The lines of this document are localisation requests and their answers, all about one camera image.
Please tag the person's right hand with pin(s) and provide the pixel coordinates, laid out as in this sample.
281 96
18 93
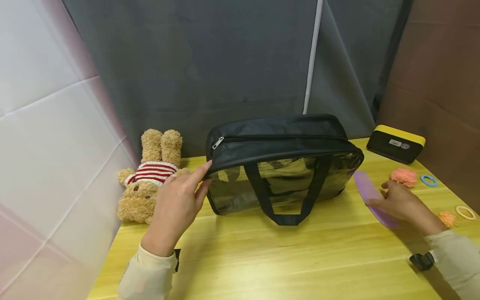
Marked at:
407 206

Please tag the person's left hand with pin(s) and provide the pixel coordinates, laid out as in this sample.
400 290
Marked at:
176 210

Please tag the person's right fingers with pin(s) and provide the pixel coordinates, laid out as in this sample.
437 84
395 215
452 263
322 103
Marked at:
380 196

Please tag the black transparent tote bag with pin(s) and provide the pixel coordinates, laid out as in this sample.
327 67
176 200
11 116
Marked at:
279 166

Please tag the person's right forearm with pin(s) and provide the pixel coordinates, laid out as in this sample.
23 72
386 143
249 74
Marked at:
455 260

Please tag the person's left forearm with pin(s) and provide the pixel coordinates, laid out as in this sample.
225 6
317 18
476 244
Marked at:
148 275

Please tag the large orange fluffy scrunchie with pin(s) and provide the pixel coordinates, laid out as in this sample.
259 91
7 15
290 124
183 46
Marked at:
404 176

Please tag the black yellow box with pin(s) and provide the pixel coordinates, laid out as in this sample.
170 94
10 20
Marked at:
395 143

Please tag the small orange fluffy scrunchie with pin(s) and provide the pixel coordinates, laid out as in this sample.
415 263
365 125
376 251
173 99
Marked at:
447 218

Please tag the black wrist band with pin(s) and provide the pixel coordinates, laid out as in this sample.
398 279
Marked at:
177 259
422 261

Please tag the brown teddy bear striped shirt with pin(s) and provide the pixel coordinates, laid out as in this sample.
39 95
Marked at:
148 183

